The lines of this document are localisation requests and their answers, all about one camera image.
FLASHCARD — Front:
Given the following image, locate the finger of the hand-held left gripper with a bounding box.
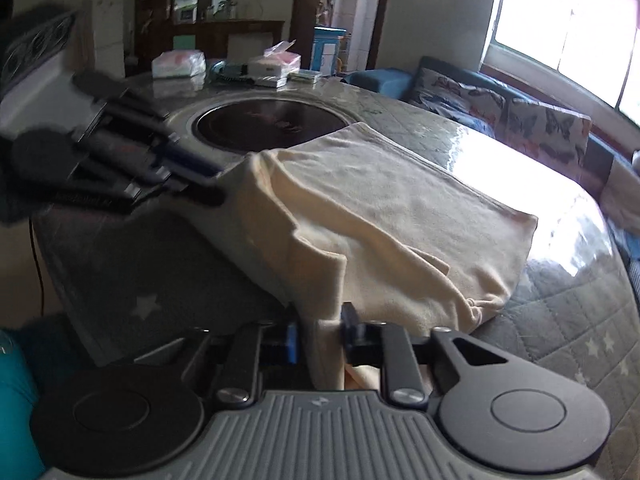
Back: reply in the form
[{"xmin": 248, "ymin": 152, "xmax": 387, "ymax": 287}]
[
  {"xmin": 145, "ymin": 131, "xmax": 224, "ymax": 179},
  {"xmin": 159, "ymin": 179, "xmax": 227, "ymax": 209}
]

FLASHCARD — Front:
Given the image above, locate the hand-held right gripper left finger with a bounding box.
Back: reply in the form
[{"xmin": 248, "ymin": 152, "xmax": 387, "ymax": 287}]
[{"xmin": 181, "ymin": 321, "xmax": 302, "ymax": 407}]

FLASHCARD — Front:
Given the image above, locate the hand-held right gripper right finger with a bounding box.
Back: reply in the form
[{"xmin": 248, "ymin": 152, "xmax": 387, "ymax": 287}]
[{"xmin": 340, "ymin": 303, "xmax": 510, "ymax": 407}]

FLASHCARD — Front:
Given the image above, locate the cream cloth garment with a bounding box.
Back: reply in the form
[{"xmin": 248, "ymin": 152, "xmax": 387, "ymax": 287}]
[{"xmin": 187, "ymin": 121, "xmax": 540, "ymax": 392}]

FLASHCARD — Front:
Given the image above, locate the round dark built-in cooktop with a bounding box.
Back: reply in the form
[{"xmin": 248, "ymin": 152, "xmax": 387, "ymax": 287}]
[{"xmin": 172, "ymin": 97, "xmax": 369, "ymax": 157}]

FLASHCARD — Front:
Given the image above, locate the dark teal comb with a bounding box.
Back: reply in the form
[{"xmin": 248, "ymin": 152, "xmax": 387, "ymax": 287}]
[{"xmin": 207, "ymin": 60, "xmax": 251, "ymax": 84}]

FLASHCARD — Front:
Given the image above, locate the pink white tissue pack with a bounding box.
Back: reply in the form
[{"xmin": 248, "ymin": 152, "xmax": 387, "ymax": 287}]
[{"xmin": 151, "ymin": 50, "xmax": 207, "ymax": 80}]

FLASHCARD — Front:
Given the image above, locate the dark patterned chair back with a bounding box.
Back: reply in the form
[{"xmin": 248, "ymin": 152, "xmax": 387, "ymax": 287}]
[{"xmin": 0, "ymin": 7, "xmax": 81, "ymax": 97}]

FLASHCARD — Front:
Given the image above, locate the white tissue box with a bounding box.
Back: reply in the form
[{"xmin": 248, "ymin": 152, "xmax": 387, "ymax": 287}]
[{"xmin": 247, "ymin": 40, "xmax": 302, "ymax": 89}]

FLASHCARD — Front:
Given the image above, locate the dark wooden cabinet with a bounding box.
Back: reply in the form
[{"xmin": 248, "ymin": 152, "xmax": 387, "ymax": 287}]
[{"xmin": 134, "ymin": 0, "xmax": 327, "ymax": 77}]

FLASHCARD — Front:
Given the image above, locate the white panel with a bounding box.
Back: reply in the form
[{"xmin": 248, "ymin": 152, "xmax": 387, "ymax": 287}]
[{"xmin": 90, "ymin": 0, "xmax": 126, "ymax": 79}]

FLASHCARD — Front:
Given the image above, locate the blue white carton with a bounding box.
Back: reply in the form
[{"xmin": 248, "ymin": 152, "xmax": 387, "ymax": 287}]
[{"xmin": 311, "ymin": 26, "xmax": 347, "ymax": 74}]

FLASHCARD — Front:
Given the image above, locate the teal round object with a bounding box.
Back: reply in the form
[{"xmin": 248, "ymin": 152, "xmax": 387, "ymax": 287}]
[{"xmin": 0, "ymin": 330, "xmax": 47, "ymax": 480}]

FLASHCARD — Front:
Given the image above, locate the butterfly print cushion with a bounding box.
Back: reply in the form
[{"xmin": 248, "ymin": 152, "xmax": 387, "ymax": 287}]
[
  {"xmin": 410, "ymin": 67, "xmax": 509, "ymax": 134},
  {"xmin": 504, "ymin": 97, "xmax": 592, "ymax": 167}
]

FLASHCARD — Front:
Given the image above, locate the blue sofa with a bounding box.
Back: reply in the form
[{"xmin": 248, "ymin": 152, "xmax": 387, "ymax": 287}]
[{"xmin": 345, "ymin": 55, "xmax": 640, "ymax": 263}]

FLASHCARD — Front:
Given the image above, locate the window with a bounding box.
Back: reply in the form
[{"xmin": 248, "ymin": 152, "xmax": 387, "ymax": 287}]
[{"xmin": 480, "ymin": 0, "xmax": 640, "ymax": 127}]

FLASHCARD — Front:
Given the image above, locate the black cable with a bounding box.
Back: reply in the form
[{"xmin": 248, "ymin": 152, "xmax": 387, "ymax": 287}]
[{"xmin": 29, "ymin": 217, "xmax": 47, "ymax": 313}]

